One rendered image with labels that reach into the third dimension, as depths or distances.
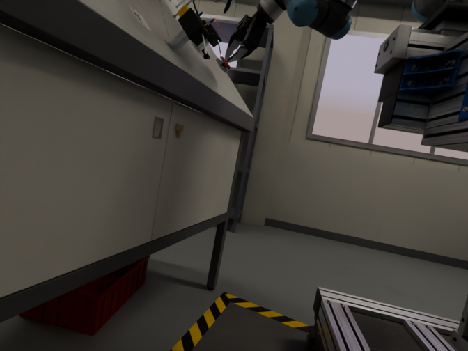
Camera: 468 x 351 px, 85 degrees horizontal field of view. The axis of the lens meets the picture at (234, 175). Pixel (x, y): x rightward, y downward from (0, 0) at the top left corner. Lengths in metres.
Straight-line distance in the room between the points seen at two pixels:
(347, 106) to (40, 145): 2.63
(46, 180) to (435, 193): 3.03
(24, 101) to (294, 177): 2.46
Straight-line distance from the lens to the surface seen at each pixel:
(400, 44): 0.92
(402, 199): 3.01
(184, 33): 0.75
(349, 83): 2.90
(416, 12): 1.25
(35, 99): 0.50
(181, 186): 0.83
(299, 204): 2.76
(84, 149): 0.55
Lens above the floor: 0.69
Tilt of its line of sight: 5 degrees down
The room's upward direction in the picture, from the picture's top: 10 degrees clockwise
